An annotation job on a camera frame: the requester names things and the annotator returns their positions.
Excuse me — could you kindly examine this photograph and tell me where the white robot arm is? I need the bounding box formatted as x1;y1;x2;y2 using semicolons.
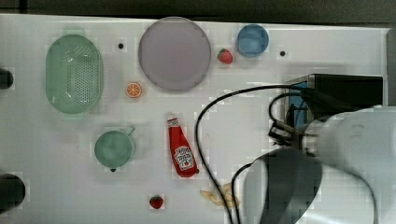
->
242;106;395;224

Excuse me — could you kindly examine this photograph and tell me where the orange slice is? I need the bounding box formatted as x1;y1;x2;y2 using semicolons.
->
126;82;142;98

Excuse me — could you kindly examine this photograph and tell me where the blue bowl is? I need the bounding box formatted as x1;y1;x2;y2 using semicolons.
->
236;24;269;58

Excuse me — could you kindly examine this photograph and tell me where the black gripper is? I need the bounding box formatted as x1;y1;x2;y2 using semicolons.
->
268;120;316;149

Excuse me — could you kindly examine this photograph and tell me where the large red strawberry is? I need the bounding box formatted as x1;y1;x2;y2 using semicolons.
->
218;49;233;64

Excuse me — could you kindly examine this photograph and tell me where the red ketchup bottle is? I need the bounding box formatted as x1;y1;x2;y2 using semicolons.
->
167;113;199;178

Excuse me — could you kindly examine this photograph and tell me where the green colander basket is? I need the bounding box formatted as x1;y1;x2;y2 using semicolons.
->
45;34;104;115

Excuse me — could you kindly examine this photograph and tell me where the black cylinder post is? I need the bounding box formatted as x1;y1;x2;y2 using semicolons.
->
0;174;26;214
0;68;14;90

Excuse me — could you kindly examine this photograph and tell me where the green cup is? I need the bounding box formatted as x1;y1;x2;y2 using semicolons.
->
94;127;136;172

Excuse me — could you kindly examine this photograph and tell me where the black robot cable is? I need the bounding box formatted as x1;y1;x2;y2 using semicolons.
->
194;84;344;224

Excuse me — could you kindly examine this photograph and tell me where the grey round plate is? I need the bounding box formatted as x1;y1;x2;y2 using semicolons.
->
138;17;211;91

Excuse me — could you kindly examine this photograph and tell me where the peeled banana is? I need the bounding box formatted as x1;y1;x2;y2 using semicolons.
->
200;183;240;208

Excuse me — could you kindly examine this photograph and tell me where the small red strawberry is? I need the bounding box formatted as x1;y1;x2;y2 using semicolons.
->
149;195;163;209

